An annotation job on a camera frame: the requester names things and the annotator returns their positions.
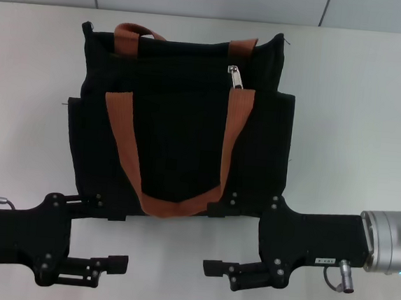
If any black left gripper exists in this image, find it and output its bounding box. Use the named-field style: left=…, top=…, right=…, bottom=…
left=0, top=184, right=135, bottom=294

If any black bag with orange straps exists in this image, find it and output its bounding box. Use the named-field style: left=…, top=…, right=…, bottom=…
left=57, top=14, right=302, bottom=232

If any silver zipper pull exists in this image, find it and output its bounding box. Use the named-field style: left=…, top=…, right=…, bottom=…
left=225, top=64, right=248, bottom=92

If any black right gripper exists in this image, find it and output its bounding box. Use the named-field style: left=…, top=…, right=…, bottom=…
left=199, top=189, right=380, bottom=300

